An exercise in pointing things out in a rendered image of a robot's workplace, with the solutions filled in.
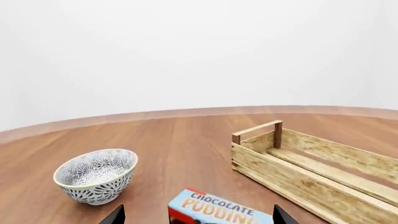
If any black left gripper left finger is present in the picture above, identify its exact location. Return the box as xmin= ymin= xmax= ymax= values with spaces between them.
xmin=101 ymin=203 xmax=126 ymax=224

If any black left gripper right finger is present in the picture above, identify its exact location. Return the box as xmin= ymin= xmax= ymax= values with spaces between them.
xmin=272 ymin=203 xmax=298 ymax=224

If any light wooden crate tray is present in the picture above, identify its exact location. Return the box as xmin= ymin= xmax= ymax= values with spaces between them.
xmin=231 ymin=119 xmax=398 ymax=224

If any blue chocolate pudding box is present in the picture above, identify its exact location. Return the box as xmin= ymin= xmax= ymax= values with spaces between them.
xmin=167 ymin=188 xmax=274 ymax=224

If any white floral patterned bowl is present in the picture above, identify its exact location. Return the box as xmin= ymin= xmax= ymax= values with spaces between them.
xmin=53 ymin=149 xmax=139 ymax=207

